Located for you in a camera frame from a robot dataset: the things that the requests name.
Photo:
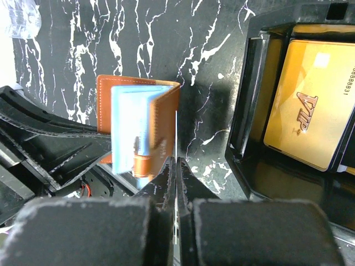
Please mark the brown leather card holder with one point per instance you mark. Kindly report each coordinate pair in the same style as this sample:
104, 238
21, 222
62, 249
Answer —
162, 115

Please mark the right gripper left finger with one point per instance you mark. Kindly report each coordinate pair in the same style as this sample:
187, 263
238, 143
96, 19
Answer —
161, 189

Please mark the gold VIP card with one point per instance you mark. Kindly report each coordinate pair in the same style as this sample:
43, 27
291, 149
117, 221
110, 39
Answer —
313, 101

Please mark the black card box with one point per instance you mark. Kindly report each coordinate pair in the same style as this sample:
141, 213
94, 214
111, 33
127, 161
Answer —
266, 172

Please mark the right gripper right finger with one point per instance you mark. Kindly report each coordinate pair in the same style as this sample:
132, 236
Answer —
189, 187

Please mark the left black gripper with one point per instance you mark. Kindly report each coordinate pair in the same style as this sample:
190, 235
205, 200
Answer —
46, 155

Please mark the clear plastic water bottle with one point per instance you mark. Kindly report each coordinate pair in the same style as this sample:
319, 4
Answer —
20, 19

